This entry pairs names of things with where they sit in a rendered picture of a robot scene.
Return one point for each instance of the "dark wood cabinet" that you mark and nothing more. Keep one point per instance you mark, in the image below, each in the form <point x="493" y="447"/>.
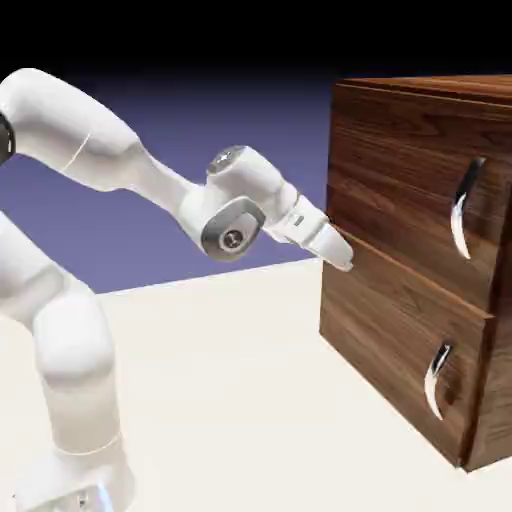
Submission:
<point x="404" y="280"/>

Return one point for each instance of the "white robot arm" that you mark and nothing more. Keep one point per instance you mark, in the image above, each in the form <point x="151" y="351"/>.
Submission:
<point x="80" y="136"/>

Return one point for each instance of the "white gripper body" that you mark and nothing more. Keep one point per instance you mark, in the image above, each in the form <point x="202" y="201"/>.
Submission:
<point x="332" y="244"/>

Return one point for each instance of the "large dark wood door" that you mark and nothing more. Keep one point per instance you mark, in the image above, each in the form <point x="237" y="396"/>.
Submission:
<point x="400" y="176"/>

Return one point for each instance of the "small dark wood door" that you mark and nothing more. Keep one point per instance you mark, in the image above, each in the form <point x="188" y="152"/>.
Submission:
<point x="384" y="336"/>

